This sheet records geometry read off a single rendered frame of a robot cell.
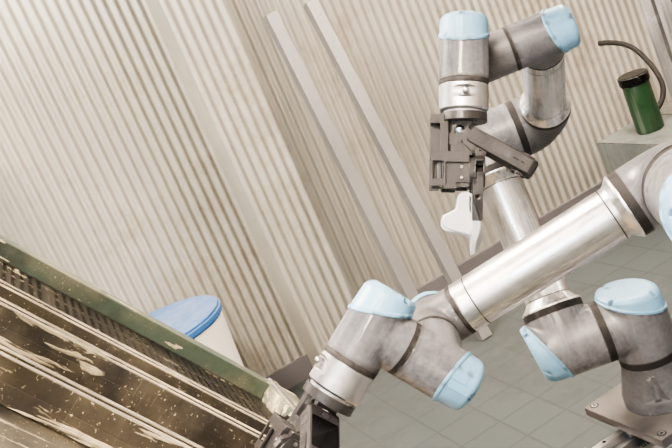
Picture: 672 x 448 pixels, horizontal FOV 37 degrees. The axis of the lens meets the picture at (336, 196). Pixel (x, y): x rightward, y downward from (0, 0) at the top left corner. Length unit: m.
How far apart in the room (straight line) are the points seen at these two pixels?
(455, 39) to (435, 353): 0.49
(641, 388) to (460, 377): 0.72
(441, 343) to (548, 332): 0.63
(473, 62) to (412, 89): 4.04
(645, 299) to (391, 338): 0.73
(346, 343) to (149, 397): 0.89
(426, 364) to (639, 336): 0.71
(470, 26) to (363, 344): 0.53
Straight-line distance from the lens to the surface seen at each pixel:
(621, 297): 1.90
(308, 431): 1.25
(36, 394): 1.70
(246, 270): 5.24
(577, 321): 1.90
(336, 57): 4.95
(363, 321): 1.26
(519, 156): 1.50
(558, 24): 1.63
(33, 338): 2.04
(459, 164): 1.49
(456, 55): 1.52
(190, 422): 2.13
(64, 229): 5.00
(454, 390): 1.30
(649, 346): 1.92
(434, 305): 1.40
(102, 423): 1.72
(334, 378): 1.27
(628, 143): 5.63
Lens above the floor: 2.05
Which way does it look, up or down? 13 degrees down
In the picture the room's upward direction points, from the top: 23 degrees counter-clockwise
